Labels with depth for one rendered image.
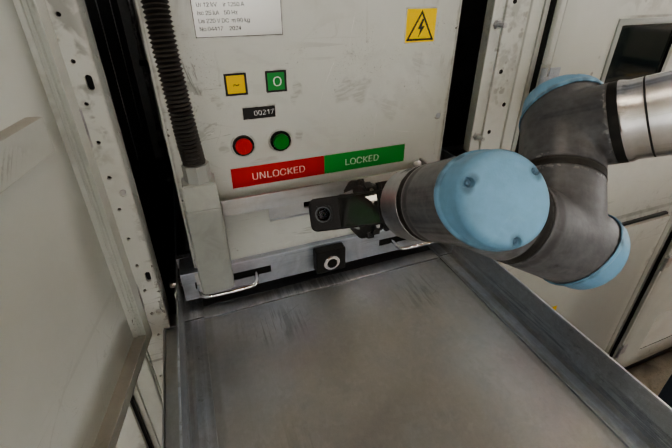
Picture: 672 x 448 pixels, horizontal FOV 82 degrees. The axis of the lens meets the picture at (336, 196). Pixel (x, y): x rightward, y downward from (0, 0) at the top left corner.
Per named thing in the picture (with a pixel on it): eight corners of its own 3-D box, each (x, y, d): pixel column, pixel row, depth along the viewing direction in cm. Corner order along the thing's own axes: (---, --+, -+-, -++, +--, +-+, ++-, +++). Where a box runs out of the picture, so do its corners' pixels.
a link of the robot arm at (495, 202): (545, 269, 34) (451, 232, 31) (456, 256, 45) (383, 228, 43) (569, 169, 35) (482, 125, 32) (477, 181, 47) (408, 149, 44)
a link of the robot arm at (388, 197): (403, 249, 43) (388, 164, 43) (384, 246, 48) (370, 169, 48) (469, 233, 46) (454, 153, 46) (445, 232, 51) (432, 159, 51)
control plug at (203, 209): (235, 288, 60) (219, 187, 51) (202, 296, 58) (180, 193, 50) (229, 258, 66) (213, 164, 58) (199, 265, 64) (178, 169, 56)
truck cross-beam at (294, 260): (441, 239, 86) (445, 216, 83) (185, 301, 69) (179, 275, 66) (429, 227, 90) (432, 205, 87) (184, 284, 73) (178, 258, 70)
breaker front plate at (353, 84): (432, 224, 83) (469, -33, 60) (197, 277, 68) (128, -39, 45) (429, 221, 84) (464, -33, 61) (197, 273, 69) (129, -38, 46)
